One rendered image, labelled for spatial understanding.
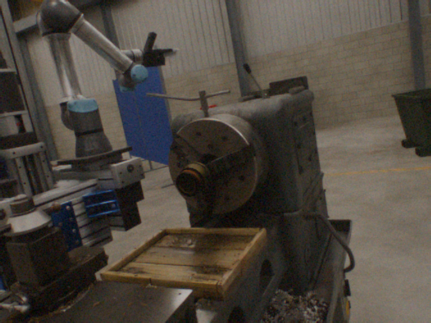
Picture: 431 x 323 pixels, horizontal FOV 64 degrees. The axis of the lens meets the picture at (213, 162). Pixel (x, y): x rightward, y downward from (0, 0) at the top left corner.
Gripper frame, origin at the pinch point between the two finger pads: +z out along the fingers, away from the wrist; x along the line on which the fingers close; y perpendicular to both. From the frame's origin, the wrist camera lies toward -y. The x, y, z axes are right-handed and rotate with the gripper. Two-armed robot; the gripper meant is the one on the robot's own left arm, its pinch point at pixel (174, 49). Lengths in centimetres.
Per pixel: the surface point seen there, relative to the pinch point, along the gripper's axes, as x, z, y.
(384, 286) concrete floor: 72, 83, 149
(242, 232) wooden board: 92, -39, 56
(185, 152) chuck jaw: 75, -45, 34
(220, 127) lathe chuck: 81, -34, 27
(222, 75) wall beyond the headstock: -779, 622, 57
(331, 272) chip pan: 90, 6, 92
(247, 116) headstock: 76, -19, 27
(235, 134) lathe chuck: 85, -32, 29
